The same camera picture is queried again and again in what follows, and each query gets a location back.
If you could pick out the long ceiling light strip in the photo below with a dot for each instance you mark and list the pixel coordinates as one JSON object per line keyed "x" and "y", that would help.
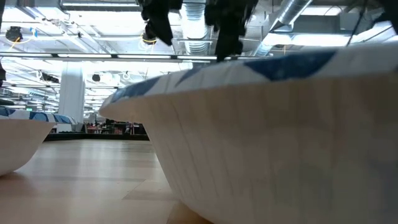
{"x": 84, "y": 56}

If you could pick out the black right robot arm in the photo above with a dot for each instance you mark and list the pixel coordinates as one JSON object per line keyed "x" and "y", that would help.
{"x": 391, "y": 12}

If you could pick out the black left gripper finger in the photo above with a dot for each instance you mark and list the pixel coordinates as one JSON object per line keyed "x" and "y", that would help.
{"x": 230, "y": 28}
{"x": 158, "y": 18}

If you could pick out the silver ribbed ceiling duct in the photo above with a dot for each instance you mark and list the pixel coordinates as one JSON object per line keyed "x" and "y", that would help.
{"x": 194, "y": 28}

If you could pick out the silver slanted ceiling duct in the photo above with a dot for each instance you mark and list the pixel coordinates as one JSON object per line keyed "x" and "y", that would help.
{"x": 286, "y": 15}

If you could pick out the white pillar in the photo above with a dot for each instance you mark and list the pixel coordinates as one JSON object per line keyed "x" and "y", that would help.
{"x": 71, "y": 93}

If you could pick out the blue patterned white paper bowl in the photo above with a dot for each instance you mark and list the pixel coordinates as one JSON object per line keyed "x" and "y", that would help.
{"x": 264, "y": 140}
{"x": 18, "y": 140}

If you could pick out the black ceiling device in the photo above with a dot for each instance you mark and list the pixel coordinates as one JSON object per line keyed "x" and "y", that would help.
{"x": 14, "y": 33}

